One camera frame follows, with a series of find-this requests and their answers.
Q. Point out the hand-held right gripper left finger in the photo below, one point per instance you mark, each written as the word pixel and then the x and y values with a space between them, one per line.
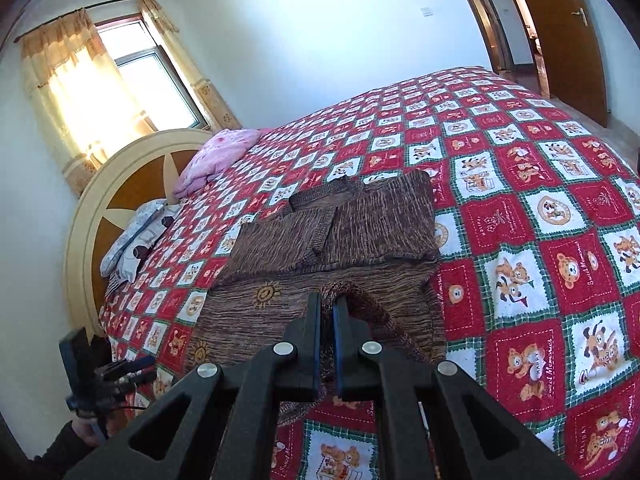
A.
pixel 315 340

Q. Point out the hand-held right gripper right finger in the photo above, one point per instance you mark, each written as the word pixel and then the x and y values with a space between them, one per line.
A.
pixel 340 345

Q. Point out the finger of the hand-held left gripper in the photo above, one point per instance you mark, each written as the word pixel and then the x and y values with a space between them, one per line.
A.
pixel 127 366
pixel 135 381

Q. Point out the brown knitted sweater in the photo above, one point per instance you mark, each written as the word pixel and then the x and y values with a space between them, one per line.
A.
pixel 375 220

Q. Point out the person's left forearm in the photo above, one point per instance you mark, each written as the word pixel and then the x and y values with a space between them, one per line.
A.
pixel 55 455

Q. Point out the person's left hand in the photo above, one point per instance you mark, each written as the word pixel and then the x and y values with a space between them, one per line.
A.
pixel 87 432

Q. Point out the striped pillow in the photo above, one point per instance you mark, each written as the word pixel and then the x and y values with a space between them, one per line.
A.
pixel 114 284

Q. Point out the white pillow with dark spots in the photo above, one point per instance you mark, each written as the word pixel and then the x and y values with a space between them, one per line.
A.
pixel 146 249

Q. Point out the cream and wood headboard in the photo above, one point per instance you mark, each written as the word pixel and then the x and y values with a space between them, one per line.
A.
pixel 80 240

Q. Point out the grey floral pillow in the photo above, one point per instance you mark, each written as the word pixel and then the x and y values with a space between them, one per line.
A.
pixel 130 232

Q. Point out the pink pillow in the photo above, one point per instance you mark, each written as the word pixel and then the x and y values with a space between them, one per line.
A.
pixel 215 160

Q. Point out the red checked printed bedspread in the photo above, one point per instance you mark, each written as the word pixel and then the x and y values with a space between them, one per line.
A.
pixel 550 210

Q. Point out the wide yellow curtain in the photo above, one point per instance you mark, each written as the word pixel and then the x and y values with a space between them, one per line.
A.
pixel 65 90

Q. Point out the narrow yellow curtain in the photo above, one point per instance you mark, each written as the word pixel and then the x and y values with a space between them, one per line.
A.
pixel 200 85

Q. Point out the window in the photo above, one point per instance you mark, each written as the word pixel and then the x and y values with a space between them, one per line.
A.
pixel 150 75

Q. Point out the black curtain rod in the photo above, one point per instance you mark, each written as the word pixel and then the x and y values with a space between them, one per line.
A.
pixel 100 6

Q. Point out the brown wooden door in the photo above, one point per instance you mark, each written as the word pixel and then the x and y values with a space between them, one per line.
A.
pixel 565 35

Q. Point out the door frame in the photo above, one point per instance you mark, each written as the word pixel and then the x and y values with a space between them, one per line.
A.
pixel 487 25

